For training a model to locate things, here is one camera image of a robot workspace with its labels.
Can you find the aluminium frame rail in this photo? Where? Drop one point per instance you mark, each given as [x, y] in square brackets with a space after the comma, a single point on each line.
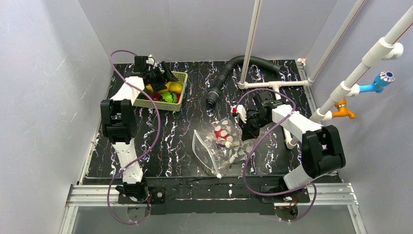
[328, 194]

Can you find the clear zip top bag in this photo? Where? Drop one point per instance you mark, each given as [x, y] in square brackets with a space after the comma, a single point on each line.
[217, 155]

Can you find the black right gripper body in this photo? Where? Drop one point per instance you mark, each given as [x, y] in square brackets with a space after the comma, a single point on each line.
[251, 119]

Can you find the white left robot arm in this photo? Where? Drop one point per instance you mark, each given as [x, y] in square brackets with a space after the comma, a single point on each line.
[119, 123]

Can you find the yellow fake banana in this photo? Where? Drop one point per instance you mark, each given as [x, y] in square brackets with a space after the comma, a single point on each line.
[159, 88]

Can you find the white PVC pipe frame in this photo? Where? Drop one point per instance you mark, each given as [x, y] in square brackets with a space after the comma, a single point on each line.
[386, 48]

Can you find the green plastic basket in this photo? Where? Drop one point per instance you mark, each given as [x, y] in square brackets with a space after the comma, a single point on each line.
[182, 77]

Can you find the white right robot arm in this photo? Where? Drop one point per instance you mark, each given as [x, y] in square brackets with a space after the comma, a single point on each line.
[321, 147]

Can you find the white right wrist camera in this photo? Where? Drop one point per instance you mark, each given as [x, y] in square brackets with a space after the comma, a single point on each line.
[239, 112]

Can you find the blue tap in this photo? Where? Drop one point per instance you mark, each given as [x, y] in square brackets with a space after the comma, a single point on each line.
[382, 80]

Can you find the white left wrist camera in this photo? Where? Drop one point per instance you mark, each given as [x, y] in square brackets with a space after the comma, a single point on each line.
[151, 62]

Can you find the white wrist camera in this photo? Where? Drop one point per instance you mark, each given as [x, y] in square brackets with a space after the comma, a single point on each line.
[239, 112]
[151, 62]

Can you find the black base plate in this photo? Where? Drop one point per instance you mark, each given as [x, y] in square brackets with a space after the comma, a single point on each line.
[207, 195]

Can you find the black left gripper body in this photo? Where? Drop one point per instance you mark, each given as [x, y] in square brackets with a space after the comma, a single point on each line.
[158, 76]

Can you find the orange tap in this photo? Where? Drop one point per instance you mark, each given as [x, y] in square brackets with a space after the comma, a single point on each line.
[342, 110]

